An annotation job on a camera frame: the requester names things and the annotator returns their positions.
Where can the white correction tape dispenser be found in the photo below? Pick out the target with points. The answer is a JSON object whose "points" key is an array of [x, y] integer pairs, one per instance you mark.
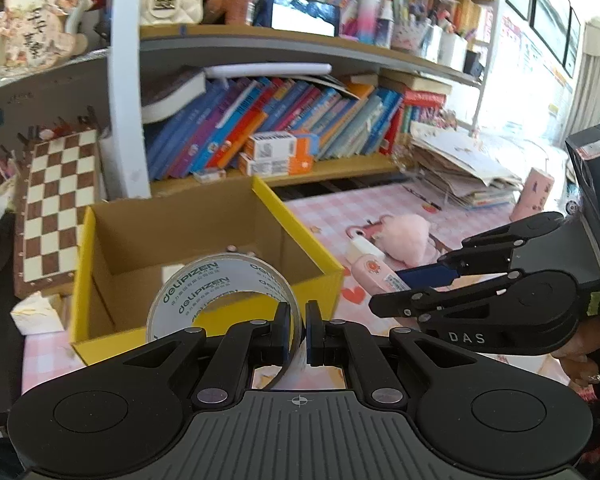
{"points": [[362, 248]]}

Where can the thick dark paperback book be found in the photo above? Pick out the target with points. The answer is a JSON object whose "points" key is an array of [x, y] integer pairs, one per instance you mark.
{"points": [[172, 95]]}

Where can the orange white carton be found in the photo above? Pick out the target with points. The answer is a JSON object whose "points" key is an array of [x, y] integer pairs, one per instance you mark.
{"points": [[277, 146], [275, 165]]}

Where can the small black box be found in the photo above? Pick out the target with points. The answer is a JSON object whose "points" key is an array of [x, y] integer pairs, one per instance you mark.
{"points": [[472, 62]]}

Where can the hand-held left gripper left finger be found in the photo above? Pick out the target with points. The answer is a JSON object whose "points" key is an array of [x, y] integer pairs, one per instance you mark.
{"points": [[283, 335]]}

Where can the person's right hand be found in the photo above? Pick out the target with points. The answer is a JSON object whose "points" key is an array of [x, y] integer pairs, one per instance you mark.
{"points": [[587, 360]]}

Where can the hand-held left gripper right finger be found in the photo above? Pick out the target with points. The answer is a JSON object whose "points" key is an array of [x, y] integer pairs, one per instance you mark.
{"points": [[312, 335]]}

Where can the pink pig ornament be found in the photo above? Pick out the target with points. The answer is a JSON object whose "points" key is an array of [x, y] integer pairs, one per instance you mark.
{"points": [[32, 20]]}

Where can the white pen holder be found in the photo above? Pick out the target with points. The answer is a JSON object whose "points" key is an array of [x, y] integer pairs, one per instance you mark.
{"points": [[452, 51]]}

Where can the pink blue gradient bottle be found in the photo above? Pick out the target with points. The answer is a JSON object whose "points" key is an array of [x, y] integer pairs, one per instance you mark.
{"points": [[372, 10]]}

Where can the white light tube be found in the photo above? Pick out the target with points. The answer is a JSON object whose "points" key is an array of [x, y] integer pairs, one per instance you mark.
{"points": [[265, 70]]}

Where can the tablet screen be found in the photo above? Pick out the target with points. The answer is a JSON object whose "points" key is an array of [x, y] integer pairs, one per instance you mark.
{"points": [[305, 15]]}

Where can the pink checkered desk mat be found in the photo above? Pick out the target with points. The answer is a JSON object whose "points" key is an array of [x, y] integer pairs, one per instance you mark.
{"points": [[330, 210]]}

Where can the pink plush ball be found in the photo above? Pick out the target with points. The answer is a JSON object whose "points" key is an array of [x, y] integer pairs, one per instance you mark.
{"points": [[410, 237]]}

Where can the row of colourful books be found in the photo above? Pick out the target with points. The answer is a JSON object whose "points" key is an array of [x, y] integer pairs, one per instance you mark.
{"points": [[280, 120]]}

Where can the crumpled white tissue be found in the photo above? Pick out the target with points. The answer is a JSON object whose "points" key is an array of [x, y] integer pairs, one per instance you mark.
{"points": [[35, 312]]}

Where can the pile of papers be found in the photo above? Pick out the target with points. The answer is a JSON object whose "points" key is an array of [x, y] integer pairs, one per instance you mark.
{"points": [[460, 170]]}

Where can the pink cup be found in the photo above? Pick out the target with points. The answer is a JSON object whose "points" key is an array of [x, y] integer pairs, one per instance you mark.
{"points": [[535, 192]]}

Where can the brown white chessboard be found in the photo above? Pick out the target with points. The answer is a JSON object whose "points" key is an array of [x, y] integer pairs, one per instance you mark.
{"points": [[55, 210]]}

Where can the yellow cardboard box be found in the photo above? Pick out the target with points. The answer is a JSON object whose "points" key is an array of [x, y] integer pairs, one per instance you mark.
{"points": [[325, 280]]}

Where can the white wooden bookshelf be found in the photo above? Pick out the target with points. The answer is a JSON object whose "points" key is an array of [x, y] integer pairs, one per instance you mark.
{"points": [[125, 110]]}

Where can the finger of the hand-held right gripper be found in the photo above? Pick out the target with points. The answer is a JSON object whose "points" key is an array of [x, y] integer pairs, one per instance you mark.
{"points": [[430, 302], [425, 276]]}

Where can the clear tape roll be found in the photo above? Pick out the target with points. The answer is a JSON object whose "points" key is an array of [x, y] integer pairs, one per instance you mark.
{"points": [[200, 280]]}

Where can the small white red box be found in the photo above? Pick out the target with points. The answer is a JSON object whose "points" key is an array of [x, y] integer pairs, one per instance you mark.
{"points": [[210, 175]]}

